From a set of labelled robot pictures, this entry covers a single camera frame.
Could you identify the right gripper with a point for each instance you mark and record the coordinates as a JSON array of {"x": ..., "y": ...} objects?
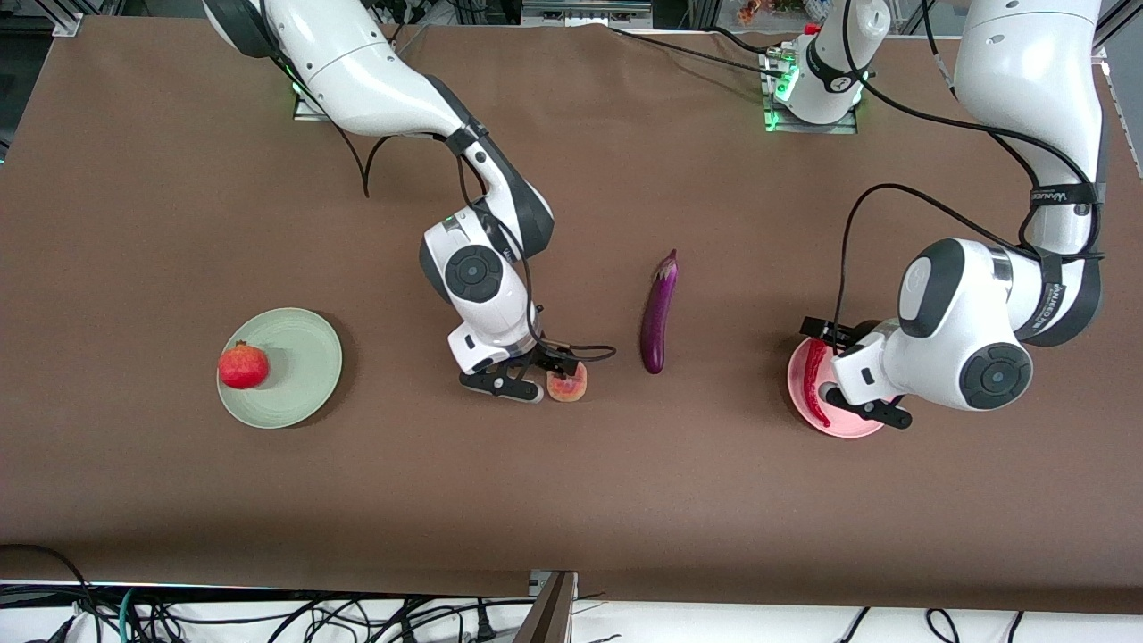
[{"x": 554, "y": 358}]

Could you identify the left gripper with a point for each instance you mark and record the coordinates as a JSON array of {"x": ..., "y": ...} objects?
[{"x": 833, "y": 336}]

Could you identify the peach fruit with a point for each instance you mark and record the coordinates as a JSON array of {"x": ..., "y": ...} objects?
[{"x": 569, "y": 388}]

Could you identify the red chili pepper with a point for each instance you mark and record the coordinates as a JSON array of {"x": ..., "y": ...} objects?
[{"x": 811, "y": 375}]

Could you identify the purple eggplant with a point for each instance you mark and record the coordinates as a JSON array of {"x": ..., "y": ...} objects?
[{"x": 656, "y": 321}]

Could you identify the red pomegranate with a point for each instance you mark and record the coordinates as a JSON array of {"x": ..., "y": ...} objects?
[{"x": 243, "y": 368}]

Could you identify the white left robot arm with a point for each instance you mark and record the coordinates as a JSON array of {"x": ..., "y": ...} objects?
[{"x": 1027, "y": 71}]

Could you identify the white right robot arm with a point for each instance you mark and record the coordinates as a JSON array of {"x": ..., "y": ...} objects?
[{"x": 357, "y": 71}]

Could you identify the pink round plate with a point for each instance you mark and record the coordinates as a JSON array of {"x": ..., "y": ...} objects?
[{"x": 797, "y": 393}]

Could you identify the green round plate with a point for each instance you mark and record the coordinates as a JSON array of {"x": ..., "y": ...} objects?
[{"x": 299, "y": 375}]

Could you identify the brown table mat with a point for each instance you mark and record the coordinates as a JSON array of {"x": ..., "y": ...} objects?
[{"x": 268, "y": 500}]

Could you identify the grey metal box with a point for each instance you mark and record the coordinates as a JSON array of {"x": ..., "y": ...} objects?
[{"x": 585, "y": 13}]

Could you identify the orange background objects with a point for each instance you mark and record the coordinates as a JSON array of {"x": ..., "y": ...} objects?
[{"x": 759, "y": 9}]

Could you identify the small metal bracket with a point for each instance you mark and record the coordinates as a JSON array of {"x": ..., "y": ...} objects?
[{"x": 538, "y": 582}]

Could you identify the brown wooden post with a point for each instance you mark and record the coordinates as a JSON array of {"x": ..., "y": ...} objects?
[{"x": 549, "y": 616}]

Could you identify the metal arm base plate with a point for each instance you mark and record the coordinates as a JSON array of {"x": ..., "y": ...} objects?
[
  {"x": 308, "y": 114},
  {"x": 839, "y": 128}
]

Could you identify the aluminium frame profile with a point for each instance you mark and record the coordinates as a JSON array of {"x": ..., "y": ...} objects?
[
  {"x": 67, "y": 22},
  {"x": 1116, "y": 27}
]

